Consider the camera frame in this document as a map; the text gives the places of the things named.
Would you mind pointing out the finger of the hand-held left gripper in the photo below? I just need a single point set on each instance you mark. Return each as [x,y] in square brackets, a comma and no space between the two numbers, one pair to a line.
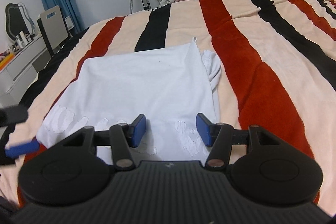
[23,148]

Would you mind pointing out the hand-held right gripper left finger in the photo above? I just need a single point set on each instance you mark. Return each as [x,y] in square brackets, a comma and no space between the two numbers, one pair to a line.
[137,130]

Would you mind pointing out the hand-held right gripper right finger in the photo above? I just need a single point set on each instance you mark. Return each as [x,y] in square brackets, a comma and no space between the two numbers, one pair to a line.
[204,130]

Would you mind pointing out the white t-shirt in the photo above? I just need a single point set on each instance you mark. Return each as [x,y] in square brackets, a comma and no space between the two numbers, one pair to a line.
[136,85]

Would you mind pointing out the white dressing table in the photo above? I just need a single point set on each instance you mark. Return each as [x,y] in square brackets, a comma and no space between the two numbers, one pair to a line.
[23,64]

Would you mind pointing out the orange box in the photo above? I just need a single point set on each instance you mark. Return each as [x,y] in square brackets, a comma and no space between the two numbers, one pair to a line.
[5,61]

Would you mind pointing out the group of cosmetic bottles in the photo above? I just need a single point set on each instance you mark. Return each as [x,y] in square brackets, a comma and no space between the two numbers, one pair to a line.
[22,39]

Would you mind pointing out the red black striped blanket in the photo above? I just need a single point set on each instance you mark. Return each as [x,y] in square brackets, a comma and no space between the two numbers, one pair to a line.
[262,69]

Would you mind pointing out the wavy framed mirror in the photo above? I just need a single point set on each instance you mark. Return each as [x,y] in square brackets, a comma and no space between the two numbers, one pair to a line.
[17,23]

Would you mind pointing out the white black chair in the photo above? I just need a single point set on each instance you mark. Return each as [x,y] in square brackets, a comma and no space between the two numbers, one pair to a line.
[53,27]

